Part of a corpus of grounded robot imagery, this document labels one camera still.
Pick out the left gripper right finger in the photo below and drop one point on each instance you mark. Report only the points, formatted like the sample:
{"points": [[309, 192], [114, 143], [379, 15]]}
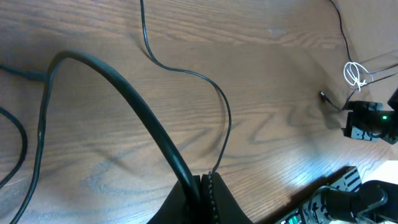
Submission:
{"points": [[218, 203]]}

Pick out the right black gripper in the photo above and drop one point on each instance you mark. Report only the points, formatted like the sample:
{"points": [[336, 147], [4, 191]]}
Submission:
{"points": [[365, 121]]}

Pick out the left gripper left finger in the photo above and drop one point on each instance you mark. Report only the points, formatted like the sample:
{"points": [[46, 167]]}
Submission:
{"points": [[175, 209]]}

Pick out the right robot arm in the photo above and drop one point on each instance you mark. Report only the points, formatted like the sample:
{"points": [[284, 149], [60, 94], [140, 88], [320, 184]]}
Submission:
{"points": [[265, 181]]}

